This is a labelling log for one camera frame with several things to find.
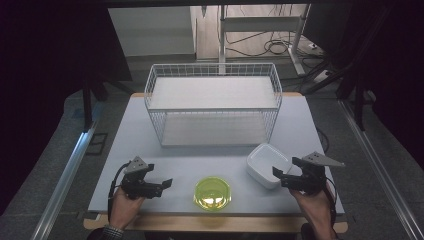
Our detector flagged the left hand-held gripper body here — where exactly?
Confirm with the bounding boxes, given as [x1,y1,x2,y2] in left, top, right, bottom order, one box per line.
[119,155,155,201]

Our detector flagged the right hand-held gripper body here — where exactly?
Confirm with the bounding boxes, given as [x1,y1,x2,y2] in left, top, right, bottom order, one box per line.
[289,151,346,196]

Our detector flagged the white plastic container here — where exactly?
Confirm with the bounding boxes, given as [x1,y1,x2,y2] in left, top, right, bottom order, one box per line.
[245,142,294,190]

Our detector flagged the yellow-green round bowl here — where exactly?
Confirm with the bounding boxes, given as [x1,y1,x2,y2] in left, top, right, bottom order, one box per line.
[193,175,233,212]

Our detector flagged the white wire rack shelf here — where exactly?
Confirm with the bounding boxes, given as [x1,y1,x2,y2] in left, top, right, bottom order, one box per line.
[143,62,284,149]

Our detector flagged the black stand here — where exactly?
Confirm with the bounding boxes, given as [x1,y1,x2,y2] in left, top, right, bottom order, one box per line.
[301,63,369,132]
[81,75,136,133]

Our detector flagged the white power strip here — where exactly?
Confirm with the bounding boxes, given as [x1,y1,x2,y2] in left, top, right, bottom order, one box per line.
[313,68,335,84]

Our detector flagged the dark curtain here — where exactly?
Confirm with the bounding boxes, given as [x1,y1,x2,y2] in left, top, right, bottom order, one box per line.
[0,0,134,216]
[302,0,424,168]

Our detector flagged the white panel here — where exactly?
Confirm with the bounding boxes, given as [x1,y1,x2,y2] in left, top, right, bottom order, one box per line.
[107,6,197,58]

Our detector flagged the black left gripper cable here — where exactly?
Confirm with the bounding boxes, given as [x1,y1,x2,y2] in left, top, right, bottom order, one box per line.
[106,161,130,222]

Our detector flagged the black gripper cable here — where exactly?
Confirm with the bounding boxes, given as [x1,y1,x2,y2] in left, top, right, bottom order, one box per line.
[106,161,130,222]
[323,175,338,232]

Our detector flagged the thin black cable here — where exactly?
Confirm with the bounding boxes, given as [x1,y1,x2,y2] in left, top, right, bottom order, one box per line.
[315,127,331,155]

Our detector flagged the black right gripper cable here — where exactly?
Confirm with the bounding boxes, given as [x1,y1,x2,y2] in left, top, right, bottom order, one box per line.
[323,175,338,232]

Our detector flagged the black floor frame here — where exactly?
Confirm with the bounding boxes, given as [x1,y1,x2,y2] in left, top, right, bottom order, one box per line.
[85,132,110,156]

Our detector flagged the metal floor rail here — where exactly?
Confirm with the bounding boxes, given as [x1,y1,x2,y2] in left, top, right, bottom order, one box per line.
[337,99,424,240]
[30,120,100,240]

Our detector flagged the black floor cables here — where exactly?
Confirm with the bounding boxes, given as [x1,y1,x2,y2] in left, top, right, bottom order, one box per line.
[225,30,322,60]

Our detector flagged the white metal desk frame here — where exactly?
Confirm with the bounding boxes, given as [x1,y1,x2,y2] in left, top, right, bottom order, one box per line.
[217,3,312,76]

